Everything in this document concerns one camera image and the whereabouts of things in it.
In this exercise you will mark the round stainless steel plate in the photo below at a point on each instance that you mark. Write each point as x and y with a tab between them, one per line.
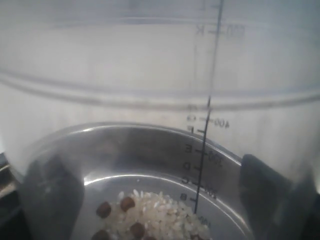
113	158

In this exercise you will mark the clear plastic shaker bottle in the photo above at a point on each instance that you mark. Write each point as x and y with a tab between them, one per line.
245	72

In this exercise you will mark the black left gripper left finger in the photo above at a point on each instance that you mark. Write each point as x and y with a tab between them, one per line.
51	196

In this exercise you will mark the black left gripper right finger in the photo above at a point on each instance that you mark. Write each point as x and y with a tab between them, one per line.
277	208

